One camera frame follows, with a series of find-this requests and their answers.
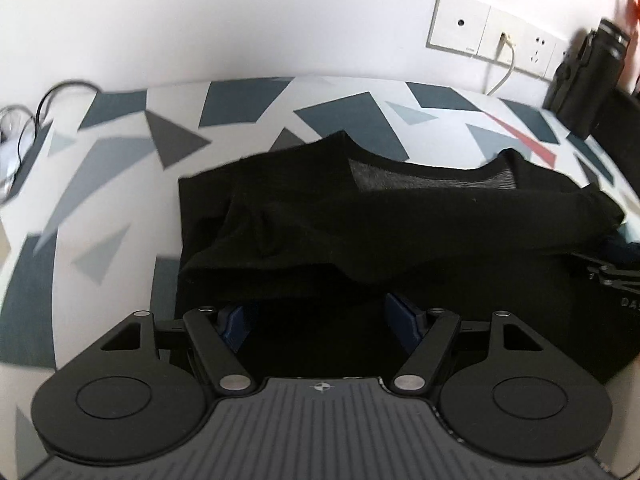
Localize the red object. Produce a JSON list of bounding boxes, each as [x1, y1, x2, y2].
[[620, 0, 640, 97]]

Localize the black cable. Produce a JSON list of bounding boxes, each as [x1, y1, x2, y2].
[[0, 80, 104, 196]]

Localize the white wall plate with cable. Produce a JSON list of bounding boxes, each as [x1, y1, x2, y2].
[[476, 5, 534, 67]]

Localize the white wall socket panel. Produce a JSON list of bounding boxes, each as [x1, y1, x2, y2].
[[426, 0, 492, 57]]

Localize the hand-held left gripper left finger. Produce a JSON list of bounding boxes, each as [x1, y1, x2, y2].
[[85, 302, 256, 396]]

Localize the black sweater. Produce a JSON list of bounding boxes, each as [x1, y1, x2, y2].
[[175, 130, 627, 382]]

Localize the geometric patterned tablecloth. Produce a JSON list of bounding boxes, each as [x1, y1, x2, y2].
[[0, 76, 640, 463]]

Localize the white half-hidden wall socket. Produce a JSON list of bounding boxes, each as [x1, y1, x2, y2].
[[544, 42, 574, 82]]

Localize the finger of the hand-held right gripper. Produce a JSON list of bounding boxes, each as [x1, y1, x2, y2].
[[570, 239, 640, 295]]

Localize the white five-hole wall socket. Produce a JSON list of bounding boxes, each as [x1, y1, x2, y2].
[[514, 25, 567, 79]]

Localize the black pouch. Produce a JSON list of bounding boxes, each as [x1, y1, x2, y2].
[[543, 31, 597, 117]]

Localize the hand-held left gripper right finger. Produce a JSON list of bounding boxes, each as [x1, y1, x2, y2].
[[385, 292, 556, 396]]

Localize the beige cable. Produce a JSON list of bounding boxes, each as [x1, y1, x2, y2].
[[484, 32, 517, 97]]

